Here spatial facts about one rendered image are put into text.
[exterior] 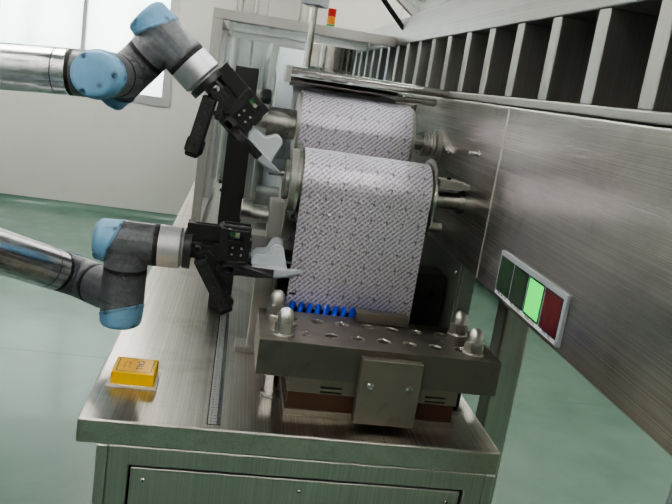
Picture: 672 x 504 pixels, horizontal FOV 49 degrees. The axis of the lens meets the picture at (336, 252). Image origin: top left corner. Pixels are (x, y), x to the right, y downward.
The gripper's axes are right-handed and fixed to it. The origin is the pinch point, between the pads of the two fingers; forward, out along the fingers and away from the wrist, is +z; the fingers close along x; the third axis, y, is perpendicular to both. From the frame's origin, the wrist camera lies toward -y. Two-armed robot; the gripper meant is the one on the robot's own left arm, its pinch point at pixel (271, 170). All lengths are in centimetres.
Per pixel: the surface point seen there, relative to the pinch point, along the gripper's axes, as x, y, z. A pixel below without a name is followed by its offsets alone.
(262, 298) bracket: -0.2, -18.0, 17.1
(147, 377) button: -21.4, -36.8, 9.2
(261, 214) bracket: -0.1, -7.0, 4.8
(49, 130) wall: 548, -157, -94
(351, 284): -8.2, -2.7, 24.4
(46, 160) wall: 548, -178, -77
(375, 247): -8.2, 5.1, 22.1
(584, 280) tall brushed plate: -56, 23, 29
